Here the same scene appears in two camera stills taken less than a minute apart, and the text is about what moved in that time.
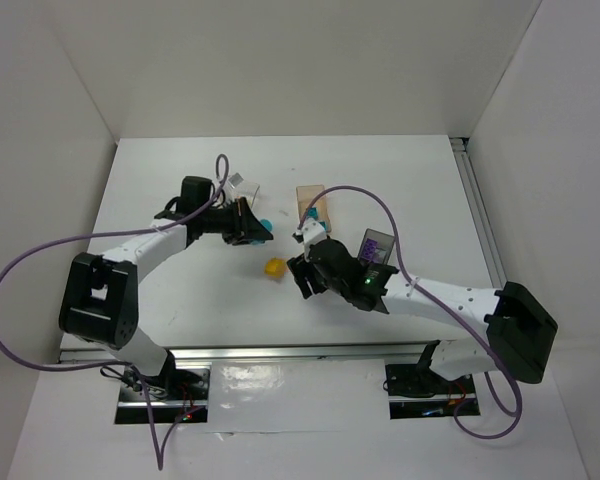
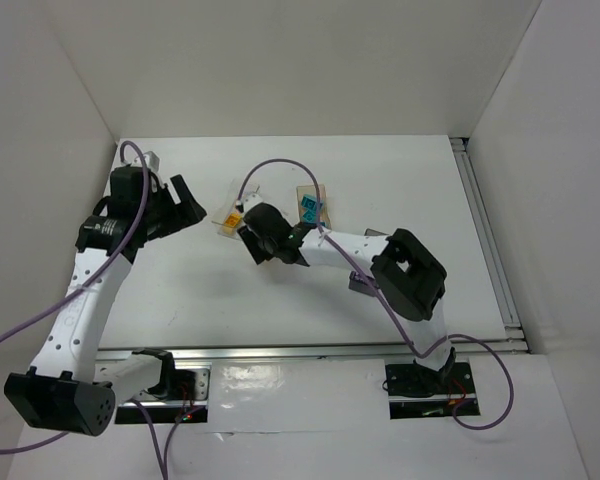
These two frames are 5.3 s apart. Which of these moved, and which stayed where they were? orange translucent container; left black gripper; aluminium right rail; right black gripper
Moved: left black gripper; right black gripper
Stayed: orange translucent container; aluminium right rail
